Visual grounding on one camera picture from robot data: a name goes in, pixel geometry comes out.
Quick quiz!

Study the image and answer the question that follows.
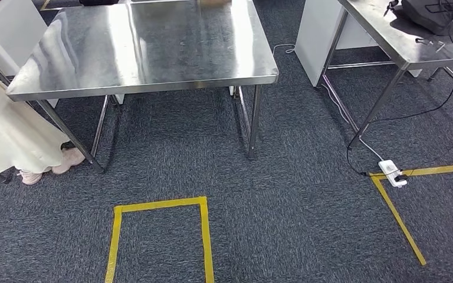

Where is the stainless steel workbench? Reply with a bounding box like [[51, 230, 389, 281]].
[[5, 0, 280, 173]]

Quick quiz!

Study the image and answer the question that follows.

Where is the yellow floor tape square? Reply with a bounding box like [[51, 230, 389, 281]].
[[104, 196, 215, 283], [369, 164, 453, 267]]

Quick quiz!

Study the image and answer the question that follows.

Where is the white power strip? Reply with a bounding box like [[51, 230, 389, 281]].
[[377, 159, 408, 188]]

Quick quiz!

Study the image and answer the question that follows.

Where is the stainless steel table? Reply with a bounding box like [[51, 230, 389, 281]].
[[316, 0, 453, 151]]

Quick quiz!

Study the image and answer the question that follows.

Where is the person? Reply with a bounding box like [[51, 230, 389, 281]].
[[0, 46, 86, 186]]

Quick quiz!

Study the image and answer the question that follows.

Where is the black soft bag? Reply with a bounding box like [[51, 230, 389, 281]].
[[382, 0, 453, 37]]

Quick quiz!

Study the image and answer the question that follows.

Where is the white power cable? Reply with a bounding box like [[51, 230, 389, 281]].
[[272, 44, 386, 162]]

